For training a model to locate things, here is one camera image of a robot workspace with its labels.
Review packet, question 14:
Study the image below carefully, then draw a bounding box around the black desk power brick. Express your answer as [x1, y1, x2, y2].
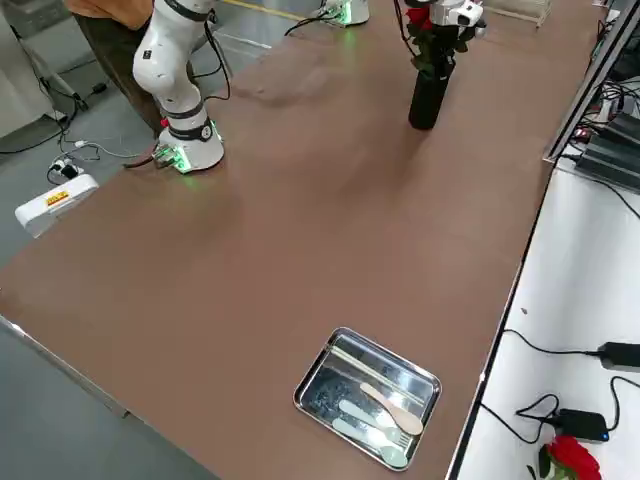
[598, 341, 640, 372]

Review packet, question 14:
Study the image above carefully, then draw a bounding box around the person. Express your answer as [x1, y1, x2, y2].
[67, 0, 169, 139]

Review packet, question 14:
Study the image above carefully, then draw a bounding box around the shiny metal tray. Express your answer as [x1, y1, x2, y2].
[292, 327, 444, 472]

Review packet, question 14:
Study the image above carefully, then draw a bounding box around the single red rose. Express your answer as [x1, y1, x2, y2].
[526, 434, 602, 480]

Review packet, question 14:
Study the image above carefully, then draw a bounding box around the grey metal cabinet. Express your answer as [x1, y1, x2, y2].
[0, 0, 101, 141]

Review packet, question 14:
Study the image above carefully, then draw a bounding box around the black finned metal box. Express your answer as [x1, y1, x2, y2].
[602, 112, 640, 147]
[574, 134, 640, 194]

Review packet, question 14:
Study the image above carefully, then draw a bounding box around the black base cable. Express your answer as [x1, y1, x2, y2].
[122, 152, 162, 172]
[283, 13, 334, 37]

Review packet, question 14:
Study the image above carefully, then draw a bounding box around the black cylindrical vase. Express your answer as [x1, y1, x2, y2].
[408, 47, 457, 131]

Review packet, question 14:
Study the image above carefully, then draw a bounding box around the thin pale chopstick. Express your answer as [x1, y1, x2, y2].
[337, 346, 432, 400]
[333, 349, 429, 404]

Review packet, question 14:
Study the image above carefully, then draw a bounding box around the black power brick cable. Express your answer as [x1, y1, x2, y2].
[502, 327, 601, 357]

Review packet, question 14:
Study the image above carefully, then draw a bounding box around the wooden spoon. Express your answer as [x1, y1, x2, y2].
[359, 382, 425, 435]

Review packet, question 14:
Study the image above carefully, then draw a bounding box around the black device blue light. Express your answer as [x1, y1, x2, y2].
[556, 408, 612, 445]

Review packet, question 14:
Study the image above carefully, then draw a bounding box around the red flower bouquet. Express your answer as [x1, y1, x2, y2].
[403, 5, 471, 74]

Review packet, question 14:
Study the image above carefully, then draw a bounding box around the white box yellow label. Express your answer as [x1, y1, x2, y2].
[13, 172, 101, 239]

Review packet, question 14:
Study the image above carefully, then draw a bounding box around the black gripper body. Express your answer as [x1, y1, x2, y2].
[429, 22, 460, 57]

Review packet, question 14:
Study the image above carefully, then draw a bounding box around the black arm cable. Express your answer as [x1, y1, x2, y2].
[393, 0, 420, 57]

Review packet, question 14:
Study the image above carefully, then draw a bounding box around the light green fork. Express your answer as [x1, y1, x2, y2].
[339, 399, 414, 449]

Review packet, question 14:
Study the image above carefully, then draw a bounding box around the aluminium frame post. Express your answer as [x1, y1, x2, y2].
[542, 0, 640, 164]

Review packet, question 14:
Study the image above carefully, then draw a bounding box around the white floor plug strip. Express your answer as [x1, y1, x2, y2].
[47, 157, 86, 182]

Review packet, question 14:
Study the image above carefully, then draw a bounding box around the light green spoon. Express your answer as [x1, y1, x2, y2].
[332, 418, 409, 470]

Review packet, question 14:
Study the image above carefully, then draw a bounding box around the black device cable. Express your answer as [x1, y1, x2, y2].
[479, 392, 561, 446]

